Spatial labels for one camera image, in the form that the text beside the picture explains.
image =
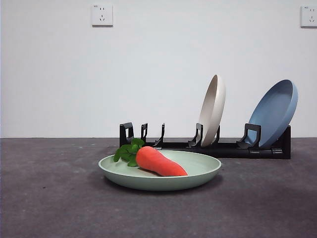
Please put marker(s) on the orange carrot with green leaves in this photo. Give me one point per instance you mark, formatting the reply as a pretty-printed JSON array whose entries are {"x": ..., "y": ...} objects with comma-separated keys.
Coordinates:
[{"x": 158, "y": 162}]

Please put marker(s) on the white wall socket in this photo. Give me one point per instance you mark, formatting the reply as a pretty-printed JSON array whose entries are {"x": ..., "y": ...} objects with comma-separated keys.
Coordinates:
[
  {"x": 309, "y": 16},
  {"x": 102, "y": 15}
]

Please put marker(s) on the light green plate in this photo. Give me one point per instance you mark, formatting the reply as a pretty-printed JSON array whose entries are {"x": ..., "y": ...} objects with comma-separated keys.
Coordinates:
[{"x": 161, "y": 178}]

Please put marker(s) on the black plate rack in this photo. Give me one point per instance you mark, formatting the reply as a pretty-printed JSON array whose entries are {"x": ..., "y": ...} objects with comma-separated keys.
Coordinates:
[{"x": 230, "y": 150}]

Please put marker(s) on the blue plate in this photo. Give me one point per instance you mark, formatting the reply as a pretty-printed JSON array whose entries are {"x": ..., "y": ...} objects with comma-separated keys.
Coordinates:
[{"x": 272, "y": 116}]

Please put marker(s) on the beige plate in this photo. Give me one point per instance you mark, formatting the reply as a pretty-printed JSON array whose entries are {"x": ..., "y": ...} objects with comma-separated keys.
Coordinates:
[{"x": 213, "y": 111}]

